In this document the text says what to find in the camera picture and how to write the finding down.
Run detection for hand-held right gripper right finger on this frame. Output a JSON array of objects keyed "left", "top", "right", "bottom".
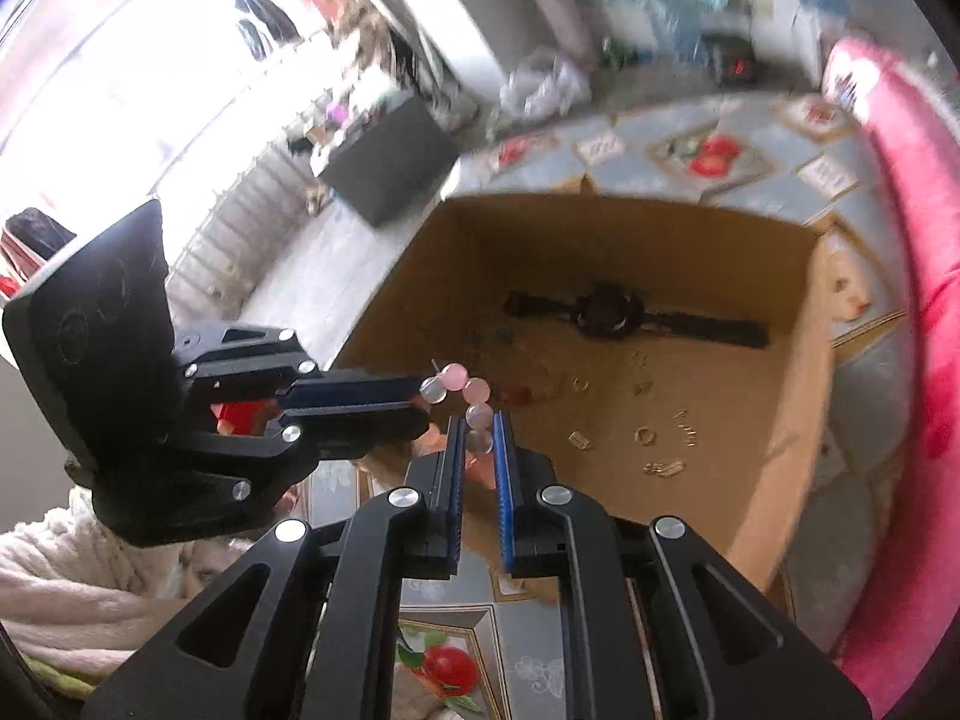
[{"left": 491, "top": 409, "right": 872, "bottom": 720}]

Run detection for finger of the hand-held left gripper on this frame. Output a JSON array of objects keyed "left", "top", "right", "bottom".
[
  {"left": 225, "top": 399, "right": 434, "bottom": 505},
  {"left": 176, "top": 322, "right": 430, "bottom": 412}
]

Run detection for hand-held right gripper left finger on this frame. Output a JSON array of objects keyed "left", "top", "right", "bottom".
[{"left": 81, "top": 412, "right": 470, "bottom": 720}]

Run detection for pink beaded bracelet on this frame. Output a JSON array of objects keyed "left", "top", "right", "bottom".
[{"left": 418, "top": 360, "right": 497, "bottom": 488}]

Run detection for brown cardboard box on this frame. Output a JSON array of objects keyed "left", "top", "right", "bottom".
[{"left": 334, "top": 191, "right": 837, "bottom": 593}]

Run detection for scattered small metal jewelry pieces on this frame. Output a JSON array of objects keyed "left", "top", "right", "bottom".
[{"left": 566, "top": 349, "right": 702, "bottom": 455}]

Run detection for dark red hanging clothes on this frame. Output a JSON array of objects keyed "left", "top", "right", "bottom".
[{"left": 0, "top": 206, "right": 76, "bottom": 301}]

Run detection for fruit printed tablecloth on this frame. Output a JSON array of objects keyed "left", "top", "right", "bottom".
[{"left": 300, "top": 94, "right": 912, "bottom": 720}]

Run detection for white fleece clothing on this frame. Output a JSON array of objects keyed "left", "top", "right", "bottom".
[{"left": 0, "top": 487, "right": 248, "bottom": 661}]

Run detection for metal window railing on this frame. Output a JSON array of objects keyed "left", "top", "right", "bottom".
[{"left": 172, "top": 142, "right": 331, "bottom": 316}]

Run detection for black wristwatch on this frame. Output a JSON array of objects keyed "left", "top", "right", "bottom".
[{"left": 504, "top": 281, "right": 772, "bottom": 352}]

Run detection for dark cabinet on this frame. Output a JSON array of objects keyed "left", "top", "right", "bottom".
[{"left": 319, "top": 90, "right": 460, "bottom": 227}]

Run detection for yellow-green cloth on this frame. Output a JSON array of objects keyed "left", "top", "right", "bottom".
[{"left": 22, "top": 652, "right": 98, "bottom": 695}]

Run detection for clear plastic bag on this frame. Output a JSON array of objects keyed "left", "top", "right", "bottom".
[{"left": 499, "top": 49, "right": 593, "bottom": 121}]

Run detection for black hanging jacket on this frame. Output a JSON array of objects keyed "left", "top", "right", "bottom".
[{"left": 236, "top": 0, "right": 301, "bottom": 61}]

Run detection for black device with red display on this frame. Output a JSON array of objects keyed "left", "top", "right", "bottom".
[{"left": 705, "top": 34, "right": 758, "bottom": 83}]

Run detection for pink blanket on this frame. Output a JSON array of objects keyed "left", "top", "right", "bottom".
[{"left": 821, "top": 34, "right": 960, "bottom": 713}]

